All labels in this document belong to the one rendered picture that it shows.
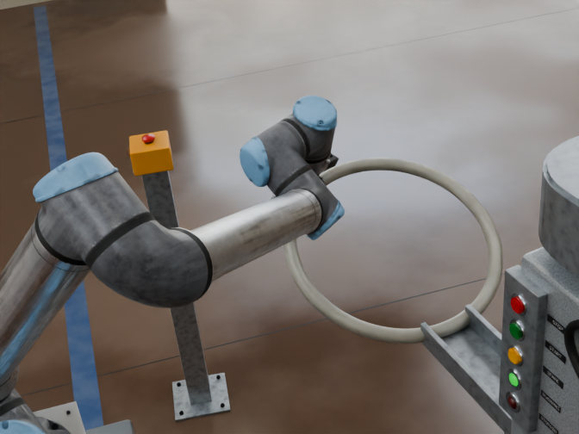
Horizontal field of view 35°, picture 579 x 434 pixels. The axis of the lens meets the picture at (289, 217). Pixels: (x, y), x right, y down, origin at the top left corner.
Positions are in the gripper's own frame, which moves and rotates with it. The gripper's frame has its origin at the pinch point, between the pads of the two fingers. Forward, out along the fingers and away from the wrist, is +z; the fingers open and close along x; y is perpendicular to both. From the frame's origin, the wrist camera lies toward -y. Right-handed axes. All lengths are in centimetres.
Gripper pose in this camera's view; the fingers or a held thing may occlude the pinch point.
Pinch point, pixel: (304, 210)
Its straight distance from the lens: 212.5
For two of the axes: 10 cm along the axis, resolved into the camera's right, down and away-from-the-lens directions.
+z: -0.8, 5.9, 8.0
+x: 8.3, 4.9, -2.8
